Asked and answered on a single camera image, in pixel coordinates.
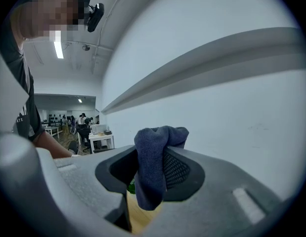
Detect white perforated board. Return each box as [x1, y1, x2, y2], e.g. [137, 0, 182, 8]
[91, 124, 108, 134]

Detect white side table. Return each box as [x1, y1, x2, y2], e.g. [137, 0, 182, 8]
[88, 132, 115, 153]

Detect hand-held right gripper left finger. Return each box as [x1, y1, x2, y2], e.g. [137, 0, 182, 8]
[53, 144, 138, 232]

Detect person's left forearm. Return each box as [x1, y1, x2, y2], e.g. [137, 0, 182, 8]
[34, 131, 73, 159]

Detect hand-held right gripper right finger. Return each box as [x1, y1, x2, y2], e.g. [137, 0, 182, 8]
[142, 146, 292, 237]

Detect black office chair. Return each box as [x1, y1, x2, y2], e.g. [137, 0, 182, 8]
[77, 127, 92, 151]

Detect person's head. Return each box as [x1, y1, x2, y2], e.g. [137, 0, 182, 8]
[11, 0, 91, 40]

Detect long white table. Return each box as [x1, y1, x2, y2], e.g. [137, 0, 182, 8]
[45, 126, 64, 139]

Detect black folding chair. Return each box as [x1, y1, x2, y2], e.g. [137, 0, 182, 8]
[68, 141, 80, 155]

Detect person's black printed t-shirt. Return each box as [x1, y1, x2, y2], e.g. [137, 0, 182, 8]
[0, 16, 46, 143]

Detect dark blue cloth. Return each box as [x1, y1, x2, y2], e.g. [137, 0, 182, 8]
[133, 125, 190, 211]

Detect black head-mounted camera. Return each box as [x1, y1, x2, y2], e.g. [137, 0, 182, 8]
[86, 3, 105, 33]

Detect long ceiling light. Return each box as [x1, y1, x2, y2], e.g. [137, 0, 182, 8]
[53, 31, 65, 60]

